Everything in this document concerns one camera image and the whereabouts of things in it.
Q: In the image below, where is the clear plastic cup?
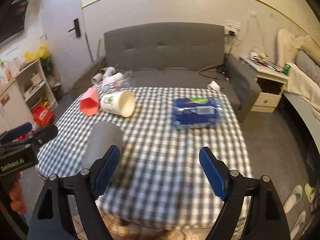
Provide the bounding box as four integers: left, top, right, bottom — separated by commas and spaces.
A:
102, 77, 135, 93

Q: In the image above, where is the white door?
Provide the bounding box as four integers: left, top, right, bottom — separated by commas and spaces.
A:
40, 0, 92, 92

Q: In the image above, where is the white slipper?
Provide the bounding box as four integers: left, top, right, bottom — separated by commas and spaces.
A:
290, 210, 306, 240
283, 185, 303, 214

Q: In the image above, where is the blue plastic packaged cup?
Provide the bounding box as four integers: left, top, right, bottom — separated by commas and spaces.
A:
172, 97, 225, 130

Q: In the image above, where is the black range hood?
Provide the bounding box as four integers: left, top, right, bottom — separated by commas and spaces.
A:
0, 0, 30, 43

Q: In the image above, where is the yellow plastic bag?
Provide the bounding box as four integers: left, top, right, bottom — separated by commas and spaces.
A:
23, 43, 50, 63

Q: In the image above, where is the wall power socket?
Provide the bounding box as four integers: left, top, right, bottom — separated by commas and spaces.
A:
224, 20, 241, 36

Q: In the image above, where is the green soda can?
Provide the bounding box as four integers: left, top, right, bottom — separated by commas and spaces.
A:
283, 63, 291, 76

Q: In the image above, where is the checkered tablecloth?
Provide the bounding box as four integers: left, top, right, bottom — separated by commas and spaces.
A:
36, 87, 252, 230

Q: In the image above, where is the pink faceted cup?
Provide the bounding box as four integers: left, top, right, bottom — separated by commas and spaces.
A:
80, 88, 100, 116

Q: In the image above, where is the white frog paper cup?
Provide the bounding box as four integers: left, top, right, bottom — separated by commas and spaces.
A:
100, 90, 136, 118

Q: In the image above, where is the black power cable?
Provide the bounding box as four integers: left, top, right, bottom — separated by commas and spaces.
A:
198, 33, 238, 81

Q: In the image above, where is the black door handle lock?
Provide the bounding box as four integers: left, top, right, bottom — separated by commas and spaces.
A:
68, 18, 81, 38

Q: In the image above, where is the white shelf unit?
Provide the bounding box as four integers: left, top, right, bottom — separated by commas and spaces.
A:
15, 60, 58, 112

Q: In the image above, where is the white charger on sofa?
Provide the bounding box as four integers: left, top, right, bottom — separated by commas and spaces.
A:
207, 80, 221, 92

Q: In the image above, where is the grey sofa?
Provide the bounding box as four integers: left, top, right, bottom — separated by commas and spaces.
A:
70, 22, 261, 122

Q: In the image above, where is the white paper cup on sofa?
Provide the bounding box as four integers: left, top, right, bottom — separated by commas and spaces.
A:
91, 73, 103, 85

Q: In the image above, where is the white bedside table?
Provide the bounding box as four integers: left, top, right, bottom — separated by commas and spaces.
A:
239, 56, 290, 113

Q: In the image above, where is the grey plastic cup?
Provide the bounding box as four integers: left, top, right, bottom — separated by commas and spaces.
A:
81, 121, 124, 169

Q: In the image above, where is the printed paper cup on sofa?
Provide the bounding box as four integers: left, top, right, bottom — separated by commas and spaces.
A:
103, 67, 116, 79

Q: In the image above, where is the red shopping bag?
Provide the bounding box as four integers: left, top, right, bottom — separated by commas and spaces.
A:
33, 105, 55, 127

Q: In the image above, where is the bed with white headboard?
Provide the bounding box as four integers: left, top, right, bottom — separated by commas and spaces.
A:
277, 29, 319, 149

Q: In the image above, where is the operator left hand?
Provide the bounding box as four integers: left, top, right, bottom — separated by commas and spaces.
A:
9, 172, 27, 216

